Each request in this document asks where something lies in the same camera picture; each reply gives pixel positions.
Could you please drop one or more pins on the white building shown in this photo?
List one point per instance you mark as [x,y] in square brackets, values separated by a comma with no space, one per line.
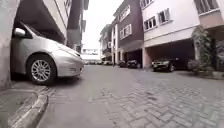
[90,55]

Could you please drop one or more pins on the dark car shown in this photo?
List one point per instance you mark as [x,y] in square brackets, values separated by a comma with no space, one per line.
[133,63]

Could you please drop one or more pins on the grey pavement slab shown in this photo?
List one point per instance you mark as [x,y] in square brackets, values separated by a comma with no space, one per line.
[13,103]

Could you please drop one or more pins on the grey concrete building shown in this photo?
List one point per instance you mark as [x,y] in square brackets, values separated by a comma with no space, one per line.
[56,16]

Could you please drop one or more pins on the grey concrete pillar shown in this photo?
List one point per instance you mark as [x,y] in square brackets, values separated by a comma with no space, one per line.
[5,40]

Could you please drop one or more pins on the pale pink building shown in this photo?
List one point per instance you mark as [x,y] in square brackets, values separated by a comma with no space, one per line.
[173,23]

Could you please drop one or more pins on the grey concrete kerb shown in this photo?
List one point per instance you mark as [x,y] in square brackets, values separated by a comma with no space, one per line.
[31,111]

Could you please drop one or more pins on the grey block paved road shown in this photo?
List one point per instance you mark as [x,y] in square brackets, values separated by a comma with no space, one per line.
[126,100]

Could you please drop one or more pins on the dark brown building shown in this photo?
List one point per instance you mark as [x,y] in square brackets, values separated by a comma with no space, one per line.
[131,26]

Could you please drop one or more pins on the silver car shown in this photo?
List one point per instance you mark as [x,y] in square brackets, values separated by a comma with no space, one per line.
[50,56]

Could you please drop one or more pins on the black car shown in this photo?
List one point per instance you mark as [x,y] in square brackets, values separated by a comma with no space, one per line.
[164,64]

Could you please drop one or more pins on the green climbing plant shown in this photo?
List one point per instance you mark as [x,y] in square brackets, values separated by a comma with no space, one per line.
[202,50]

